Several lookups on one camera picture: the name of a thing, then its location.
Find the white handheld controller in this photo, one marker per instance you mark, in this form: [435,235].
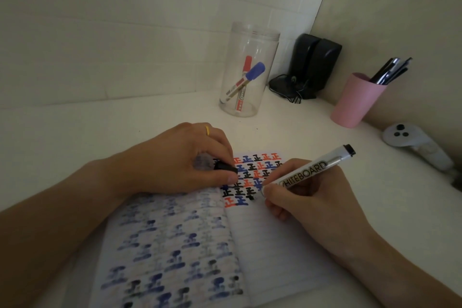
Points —
[408,138]

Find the person's left thumb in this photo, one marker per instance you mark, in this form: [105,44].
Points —
[213,183]

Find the black silver pen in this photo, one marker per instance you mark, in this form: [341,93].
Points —
[386,69]

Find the person's right thumb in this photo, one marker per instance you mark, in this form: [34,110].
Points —
[288,194]

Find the person's left forearm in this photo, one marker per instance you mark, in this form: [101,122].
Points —
[54,232]

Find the red capped marker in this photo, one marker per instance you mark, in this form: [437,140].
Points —
[245,69]

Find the clear plastic jar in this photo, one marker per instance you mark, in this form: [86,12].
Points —
[249,44]

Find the blue capped marker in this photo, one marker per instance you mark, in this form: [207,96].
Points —
[254,71]

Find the person's right hand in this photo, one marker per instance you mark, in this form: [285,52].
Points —
[325,206]

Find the white whiteboard marker black end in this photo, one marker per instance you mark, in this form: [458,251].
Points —
[317,167]

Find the black speaker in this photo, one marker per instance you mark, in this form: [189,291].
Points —
[325,66]
[301,55]

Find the pink cup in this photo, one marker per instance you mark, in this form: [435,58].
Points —
[353,102]

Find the open lined notebook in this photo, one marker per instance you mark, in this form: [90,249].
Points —
[260,253]

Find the black marker cap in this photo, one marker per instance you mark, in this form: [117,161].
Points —
[225,167]

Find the person's right forearm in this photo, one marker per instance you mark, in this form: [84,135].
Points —
[400,275]

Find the person's left hand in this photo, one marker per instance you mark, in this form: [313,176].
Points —
[162,163]

